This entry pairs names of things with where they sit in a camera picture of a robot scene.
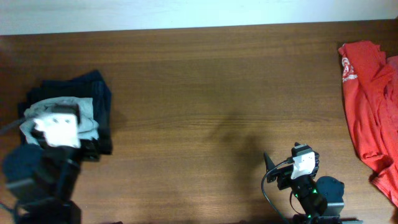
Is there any folded dark navy garment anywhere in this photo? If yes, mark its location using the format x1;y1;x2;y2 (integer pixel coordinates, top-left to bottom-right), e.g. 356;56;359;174
17;70;113;161

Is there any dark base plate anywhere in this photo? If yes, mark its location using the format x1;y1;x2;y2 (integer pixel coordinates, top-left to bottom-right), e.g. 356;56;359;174
292;215;364;224

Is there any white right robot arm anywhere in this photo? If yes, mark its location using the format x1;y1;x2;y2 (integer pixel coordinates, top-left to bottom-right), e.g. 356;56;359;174
261;142;345;224

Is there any light blue t-shirt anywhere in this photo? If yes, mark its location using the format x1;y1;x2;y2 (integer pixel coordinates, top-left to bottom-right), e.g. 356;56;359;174
19;96;99;144

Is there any red t-shirt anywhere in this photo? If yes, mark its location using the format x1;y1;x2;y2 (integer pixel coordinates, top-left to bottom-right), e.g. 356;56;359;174
338;40;397;205

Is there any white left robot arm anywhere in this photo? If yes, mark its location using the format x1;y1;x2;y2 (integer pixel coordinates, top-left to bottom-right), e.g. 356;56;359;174
2;105;83;224

